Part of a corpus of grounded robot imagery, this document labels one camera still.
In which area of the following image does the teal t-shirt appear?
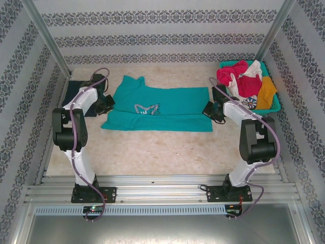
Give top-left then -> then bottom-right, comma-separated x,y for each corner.
101,75 -> 214,133

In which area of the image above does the teal plastic basket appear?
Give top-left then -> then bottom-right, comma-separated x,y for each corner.
218,60 -> 281,117

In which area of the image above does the folded navy t-shirt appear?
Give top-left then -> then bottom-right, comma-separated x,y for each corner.
62,80 -> 103,118

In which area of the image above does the pile of colourful clothes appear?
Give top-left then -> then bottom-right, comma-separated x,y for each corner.
226,60 -> 263,110

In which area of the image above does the pink t-shirt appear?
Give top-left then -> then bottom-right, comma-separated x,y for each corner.
216,60 -> 263,99

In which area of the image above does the orange t-shirt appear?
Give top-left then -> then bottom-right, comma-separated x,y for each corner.
254,76 -> 278,110

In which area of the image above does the left green circuit board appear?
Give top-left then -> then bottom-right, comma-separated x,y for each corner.
83,205 -> 105,214

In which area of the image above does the grey metal sheet panel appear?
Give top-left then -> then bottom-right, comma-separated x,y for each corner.
14,200 -> 312,244

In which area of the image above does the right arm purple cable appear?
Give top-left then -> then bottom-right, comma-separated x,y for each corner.
208,76 -> 282,219

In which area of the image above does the left aluminium corner post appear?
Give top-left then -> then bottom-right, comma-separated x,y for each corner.
21,0 -> 74,77

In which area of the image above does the aluminium corner post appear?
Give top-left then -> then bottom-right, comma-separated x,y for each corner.
247,0 -> 297,75
21,0 -> 74,77

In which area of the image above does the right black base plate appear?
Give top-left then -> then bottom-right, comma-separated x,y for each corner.
206,185 -> 253,203

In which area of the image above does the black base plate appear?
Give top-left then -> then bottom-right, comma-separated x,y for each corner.
71,186 -> 118,204
206,185 -> 253,203

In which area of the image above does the right aluminium corner post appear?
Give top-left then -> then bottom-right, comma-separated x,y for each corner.
247,0 -> 297,75

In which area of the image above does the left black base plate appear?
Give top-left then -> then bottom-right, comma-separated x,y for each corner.
71,186 -> 118,204

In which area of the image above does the aluminium rail frame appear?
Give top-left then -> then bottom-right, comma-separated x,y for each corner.
24,174 -> 300,204

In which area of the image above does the slotted grey cable duct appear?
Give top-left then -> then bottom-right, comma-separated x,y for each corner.
34,205 -> 227,217

